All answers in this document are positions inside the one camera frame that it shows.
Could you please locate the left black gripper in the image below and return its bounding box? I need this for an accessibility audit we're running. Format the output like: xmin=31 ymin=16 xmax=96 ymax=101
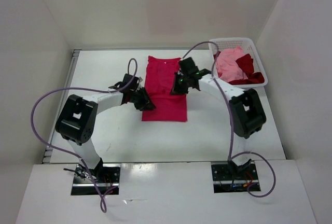
xmin=129 ymin=87 xmax=156 ymax=111

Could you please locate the magenta t shirt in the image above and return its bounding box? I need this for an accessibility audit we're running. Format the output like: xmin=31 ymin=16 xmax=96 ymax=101
xmin=142 ymin=56 xmax=187 ymax=122

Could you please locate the light pink t shirt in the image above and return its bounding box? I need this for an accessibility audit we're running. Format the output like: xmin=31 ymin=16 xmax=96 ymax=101
xmin=215 ymin=46 xmax=248 ymax=83

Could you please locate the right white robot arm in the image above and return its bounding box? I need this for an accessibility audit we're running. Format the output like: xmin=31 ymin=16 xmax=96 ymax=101
xmin=170 ymin=69 xmax=267 ymax=179

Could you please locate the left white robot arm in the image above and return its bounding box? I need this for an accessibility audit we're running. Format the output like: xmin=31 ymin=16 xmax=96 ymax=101
xmin=56 ymin=86 xmax=156 ymax=183

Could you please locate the dark red t shirt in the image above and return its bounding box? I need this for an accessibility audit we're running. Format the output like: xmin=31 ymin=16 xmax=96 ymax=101
xmin=212 ymin=51 xmax=265 ymax=87

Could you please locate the white plastic basket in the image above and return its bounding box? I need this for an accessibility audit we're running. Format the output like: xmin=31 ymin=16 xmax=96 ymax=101
xmin=209 ymin=37 xmax=268 ymax=88

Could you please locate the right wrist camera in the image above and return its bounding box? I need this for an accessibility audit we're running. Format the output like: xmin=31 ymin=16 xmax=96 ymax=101
xmin=179 ymin=57 xmax=199 ymax=76

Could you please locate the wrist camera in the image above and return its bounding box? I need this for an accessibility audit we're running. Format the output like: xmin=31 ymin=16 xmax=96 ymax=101
xmin=179 ymin=57 xmax=199 ymax=76
xmin=120 ymin=74 xmax=142 ymax=91

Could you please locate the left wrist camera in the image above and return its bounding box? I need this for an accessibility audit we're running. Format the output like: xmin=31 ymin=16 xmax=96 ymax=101
xmin=120 ymin=74 xmax=142 ymax=91

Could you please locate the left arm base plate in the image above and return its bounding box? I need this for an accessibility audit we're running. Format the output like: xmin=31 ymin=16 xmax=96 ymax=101
xmin=71 ymin=164 xmax=121 ymax=196

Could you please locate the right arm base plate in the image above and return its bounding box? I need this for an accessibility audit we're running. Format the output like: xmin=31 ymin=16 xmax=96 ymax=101
xmin=211 ymin=162 xmax=261 ymax=193

